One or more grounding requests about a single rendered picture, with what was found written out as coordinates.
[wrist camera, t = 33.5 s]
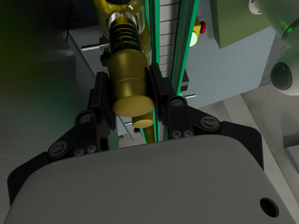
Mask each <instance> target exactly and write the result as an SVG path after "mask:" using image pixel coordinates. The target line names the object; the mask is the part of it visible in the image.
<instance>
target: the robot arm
mask: <svg viewBox="0 0 299 224"><path fill-rule="evenodd" d="M248 8H249V10H250V11H251V12H252V13H253V14H262V15H263V16H264V18H265V19H266V20H267V21H268V23H269V24H270V26H271V27H272V28H273V29H274V30H275V32H276V33H277V34H278V36H279V37H280V38H281V40H282V41H283V43H284V44H285V45H286V46H287V47H288V49H287V50H286V51H285V52H284V53H283V54H281V55H280V56H279V57H278V58H277V60H276V61H275V62H274V63H273V65H272V67H271V71H270V82H271V84H272V86H273V87H274V88H275V89H276V90H277V91H279V92H280V93H283V94H286V95H290V96H299V0H248ZM149 73H150V78H151V82H152V87H153V91H154V97H155V101H156V104H155V109H156V113H157V117H158V121H159V122H161V124H162V125H165V126H166V127H167V133H168V140H163V141H158V142H152V143H146V144H140V145H134V146H129V147H124V148H117V149H112V150H110V147H109V138H108V136H109V135H110V134H113V130H114V129H116V114H115V113H114V112H113V111H112V109H111V103H110V86H109V77H108V74H107V73H105V72H104V71H103V72H97V75H96V81H95V87H94V89H91V90H90V94H89V100H88V106H87V110H85V111H82V112H81V113H79V114H78V115H77V116H76V118H75V126H74V127H72V128H71V129H70V130H69V131H67V132H66V133H65V134H64V135H63V136H62V137H60V138H59V139H58V140H57V141H55V142H54V143H53V144H52V145H51V146H50V147H49V149H48V151H47V152H45V151H44V152H42V153H41V154H39V155H37V156H36V157H34V158H32V159H31V160H29V161H27V162H26V163H24V164H22V165H21V166H19V167H17V168H16V169H14V170H13V171H12V172H11V173H10V174H9V176H8V179H7V185H8V194H9V202H10V209H9V212H8V214H7V216H6V218H5V220H4V222H3V224H297V223H296V222H295V220H294V218H293V217H292V215H291V214H290V212H289V210H288V209H287V207H286V205H285V204H284V202H283V200H282V199H281V197H280V195H279V194H278V192H277V191H276V189H275V188H274V186H273V184H272V183H271V182H270V180H269V178H268V177H267V175H266V174H265V172H264V162H263V144H262V136H261V133H260V132H259V131H258V130H257V129H255V128H252V127H249V126H245V125H241V124H236V123H231V122H228V121H223V122H221V121H219V120H218V119H217V118H216V117H214V116H212V115H210V114H207V113H205V112H202V111H200V110H198V109H195V108H193V107H191V106H189V105H188V104H187V101H186V99H185V98H184V97H182V96H177V95H176V93H175V90H174V88H173V86H172V83H171V81H170V78H169V77H162V74H161V71H160V68H159V65H158V63H153V64H151V66H149Z"/></svg>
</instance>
